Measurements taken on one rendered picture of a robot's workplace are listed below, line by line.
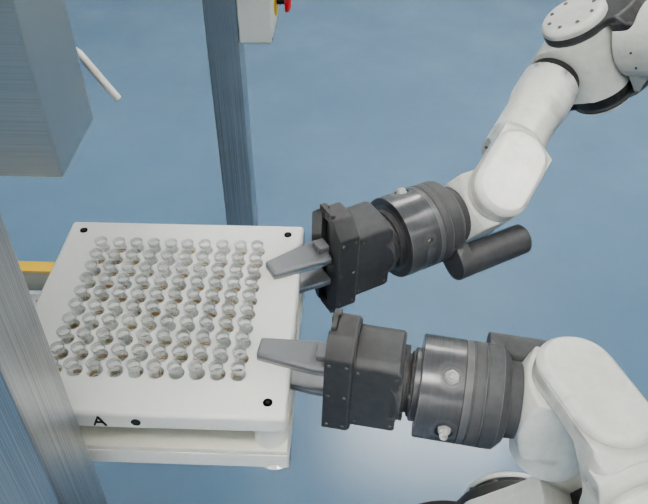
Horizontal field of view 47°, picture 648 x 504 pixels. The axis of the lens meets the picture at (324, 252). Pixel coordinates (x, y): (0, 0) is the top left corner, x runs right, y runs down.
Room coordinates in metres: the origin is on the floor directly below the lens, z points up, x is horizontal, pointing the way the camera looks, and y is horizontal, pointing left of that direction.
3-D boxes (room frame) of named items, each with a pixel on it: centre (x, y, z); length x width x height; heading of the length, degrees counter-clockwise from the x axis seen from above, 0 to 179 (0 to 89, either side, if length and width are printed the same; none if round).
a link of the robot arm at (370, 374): (0.40, -0.06, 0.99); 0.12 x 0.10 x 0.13; 80
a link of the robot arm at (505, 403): (0.39, -0.18, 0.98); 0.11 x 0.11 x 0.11; 80
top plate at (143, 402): (0.48, 0.15, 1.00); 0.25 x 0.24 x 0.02; 178
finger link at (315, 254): (0.54, 0.03, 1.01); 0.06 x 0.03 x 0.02; 120
